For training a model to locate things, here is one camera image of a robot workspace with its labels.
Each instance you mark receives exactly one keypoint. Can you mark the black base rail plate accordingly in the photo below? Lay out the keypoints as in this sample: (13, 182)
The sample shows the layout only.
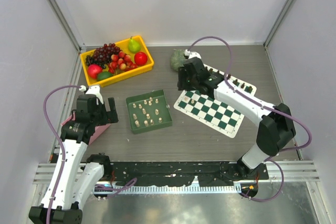
(178, 174)

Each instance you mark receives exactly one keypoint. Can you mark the dark red grape bunch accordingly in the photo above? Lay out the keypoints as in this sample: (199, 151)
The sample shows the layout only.
(106, 52)

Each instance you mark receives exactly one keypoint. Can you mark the red apple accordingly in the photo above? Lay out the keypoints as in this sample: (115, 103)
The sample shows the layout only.
(140, 58)

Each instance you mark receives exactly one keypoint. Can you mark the dark blue grape bunch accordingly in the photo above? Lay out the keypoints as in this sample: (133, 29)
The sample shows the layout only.
(92, 60)

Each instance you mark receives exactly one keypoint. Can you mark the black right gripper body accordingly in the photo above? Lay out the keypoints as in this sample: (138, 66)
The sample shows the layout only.
(191, 83)

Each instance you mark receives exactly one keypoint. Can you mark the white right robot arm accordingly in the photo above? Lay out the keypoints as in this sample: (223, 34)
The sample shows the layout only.
(274, 122)

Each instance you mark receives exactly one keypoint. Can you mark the yellow plastic fruit bin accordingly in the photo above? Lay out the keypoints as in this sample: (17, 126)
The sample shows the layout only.
(122, 76)

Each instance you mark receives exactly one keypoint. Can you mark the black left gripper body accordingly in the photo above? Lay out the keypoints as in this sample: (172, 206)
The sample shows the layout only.
(100, 116)

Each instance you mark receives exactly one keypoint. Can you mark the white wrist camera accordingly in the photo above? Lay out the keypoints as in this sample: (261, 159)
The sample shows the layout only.
(95, 90)
(191, 54)

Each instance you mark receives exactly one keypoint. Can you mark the green white chess board mat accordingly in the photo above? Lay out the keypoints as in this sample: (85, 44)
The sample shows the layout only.
(214, 114)

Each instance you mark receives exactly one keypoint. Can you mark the green plastic tray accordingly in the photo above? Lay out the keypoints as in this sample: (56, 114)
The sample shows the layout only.
(148, 112)

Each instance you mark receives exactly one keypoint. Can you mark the red peach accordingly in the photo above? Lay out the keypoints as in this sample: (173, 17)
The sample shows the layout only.
(94, 70)

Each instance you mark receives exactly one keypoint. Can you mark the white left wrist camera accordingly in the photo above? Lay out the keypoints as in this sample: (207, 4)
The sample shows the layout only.
(95, 90)

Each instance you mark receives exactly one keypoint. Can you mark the green melon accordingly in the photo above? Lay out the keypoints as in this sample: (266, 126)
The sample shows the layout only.
(178, 59)

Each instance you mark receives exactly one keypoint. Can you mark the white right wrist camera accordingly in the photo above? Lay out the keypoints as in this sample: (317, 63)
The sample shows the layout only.
(191, 54)

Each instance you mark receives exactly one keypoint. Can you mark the green pear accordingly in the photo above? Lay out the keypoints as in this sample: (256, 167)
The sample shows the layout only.
(134, 46)

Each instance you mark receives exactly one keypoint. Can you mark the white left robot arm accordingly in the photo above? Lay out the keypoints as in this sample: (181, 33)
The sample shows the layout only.
(67, 193)

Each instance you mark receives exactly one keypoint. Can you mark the pink plastic box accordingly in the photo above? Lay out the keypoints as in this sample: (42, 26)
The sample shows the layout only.
(98, 131)

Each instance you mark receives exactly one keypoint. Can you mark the green lime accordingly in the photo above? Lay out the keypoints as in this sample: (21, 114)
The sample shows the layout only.
(104, 75)

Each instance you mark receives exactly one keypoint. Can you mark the red cherry cluster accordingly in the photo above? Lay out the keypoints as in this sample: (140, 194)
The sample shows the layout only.
(121, 63)

